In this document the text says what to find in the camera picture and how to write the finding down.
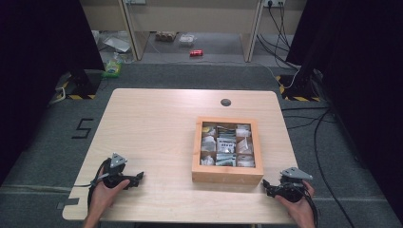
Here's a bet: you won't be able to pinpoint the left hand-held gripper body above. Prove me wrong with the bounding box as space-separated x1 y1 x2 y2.
101 153 139 191

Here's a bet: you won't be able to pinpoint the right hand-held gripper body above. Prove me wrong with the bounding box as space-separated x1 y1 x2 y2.
273 166 315 204

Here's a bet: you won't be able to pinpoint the wooden box with glass lid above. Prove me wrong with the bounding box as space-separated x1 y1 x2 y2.
191 115 265 186

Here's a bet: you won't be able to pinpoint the person's right hand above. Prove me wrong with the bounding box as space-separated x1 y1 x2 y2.
275 182 317 228

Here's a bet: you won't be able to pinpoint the person's left hand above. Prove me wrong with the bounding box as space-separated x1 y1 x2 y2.
89 168 131 219

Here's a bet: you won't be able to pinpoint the group of tea bag packets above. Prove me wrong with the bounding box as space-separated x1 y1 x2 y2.
201 123 257 168

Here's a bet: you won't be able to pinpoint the yellow black hazard tape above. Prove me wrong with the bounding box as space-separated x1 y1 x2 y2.
54 80 97 101
274 74 321 104

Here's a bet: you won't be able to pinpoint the black stand base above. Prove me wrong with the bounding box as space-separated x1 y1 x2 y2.
279 73 321 99
67 69 103 98

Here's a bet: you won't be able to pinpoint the green plastic bag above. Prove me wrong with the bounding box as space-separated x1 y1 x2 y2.
101 52 124 79

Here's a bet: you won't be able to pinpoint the white plastic sheet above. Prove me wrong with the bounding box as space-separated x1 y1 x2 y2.
103 35 132 53

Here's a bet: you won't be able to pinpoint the black curtain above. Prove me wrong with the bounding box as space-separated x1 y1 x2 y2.
285 0 403 221
0 0 106 186

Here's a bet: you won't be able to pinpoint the clear plastic container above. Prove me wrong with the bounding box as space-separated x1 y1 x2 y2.
178 33 198 48

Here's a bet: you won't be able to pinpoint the right hand-held gripper cable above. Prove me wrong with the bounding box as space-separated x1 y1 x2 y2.
302 184 319 228

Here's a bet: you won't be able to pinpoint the hand-held gripper cable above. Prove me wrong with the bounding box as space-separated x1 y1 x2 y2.
73 158 110 212
302 184 319 228

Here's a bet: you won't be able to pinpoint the left hand-held gripper cable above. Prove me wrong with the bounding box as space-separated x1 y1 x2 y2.
73 158 110 212

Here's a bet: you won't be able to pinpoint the thick black floor cable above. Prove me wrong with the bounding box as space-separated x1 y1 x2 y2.
313 108 356 228

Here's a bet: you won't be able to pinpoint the thin black floor cable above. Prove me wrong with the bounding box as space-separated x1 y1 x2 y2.
280 106 337 131

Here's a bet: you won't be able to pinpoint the white cable loop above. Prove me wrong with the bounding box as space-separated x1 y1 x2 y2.
48 86 67 106

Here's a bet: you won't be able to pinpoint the thin white floor cable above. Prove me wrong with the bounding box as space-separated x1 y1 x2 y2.
253 61 301 90

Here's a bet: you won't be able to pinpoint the black cables from outlet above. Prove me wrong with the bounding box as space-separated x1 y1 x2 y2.
256 2 301 71

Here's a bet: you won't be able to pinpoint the white wall power outlet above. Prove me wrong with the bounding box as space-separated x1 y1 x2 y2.
262 0 286 9

